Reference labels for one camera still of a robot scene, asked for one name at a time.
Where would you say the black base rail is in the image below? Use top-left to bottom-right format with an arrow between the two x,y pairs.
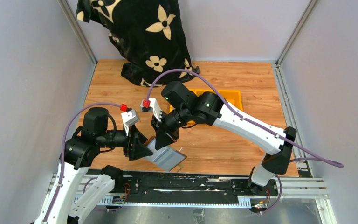
108,171 -> 281,208

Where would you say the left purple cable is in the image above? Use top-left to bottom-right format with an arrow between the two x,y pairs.
41,102 -> 129,223

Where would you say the right yellow bin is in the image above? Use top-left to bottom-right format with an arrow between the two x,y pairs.
218,90 -> 243,111

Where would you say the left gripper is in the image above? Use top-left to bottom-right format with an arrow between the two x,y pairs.
98,121 -> 154,158

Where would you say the black floral blanket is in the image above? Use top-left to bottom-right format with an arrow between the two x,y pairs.
76,0 -> 200,87

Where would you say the purple cable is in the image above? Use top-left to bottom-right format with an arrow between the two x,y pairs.
41,102 -> 129,223
142,69 -> 344,168

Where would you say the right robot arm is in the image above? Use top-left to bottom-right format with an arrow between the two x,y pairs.
141,81 -> 297,195

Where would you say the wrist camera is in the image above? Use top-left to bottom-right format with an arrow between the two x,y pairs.
121,109 -> 140,136
140,98 -> 163,121

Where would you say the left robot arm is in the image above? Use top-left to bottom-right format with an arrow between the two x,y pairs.
35,103 -> 153,224

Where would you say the brown leather card holder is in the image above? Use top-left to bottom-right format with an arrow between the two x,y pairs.
144,137 -> 187,172

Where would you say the middle yellow bin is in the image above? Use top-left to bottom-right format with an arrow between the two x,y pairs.
192,89 -> 226,96

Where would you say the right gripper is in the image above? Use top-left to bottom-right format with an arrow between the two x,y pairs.
151,106 -> 191,150

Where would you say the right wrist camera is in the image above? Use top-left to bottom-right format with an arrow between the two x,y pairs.
140,98 -> 163,121

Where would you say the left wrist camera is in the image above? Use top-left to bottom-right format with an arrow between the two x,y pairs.
121,109 -> 140,136

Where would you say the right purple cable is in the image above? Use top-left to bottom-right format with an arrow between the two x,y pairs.
142,69 -> 344,168

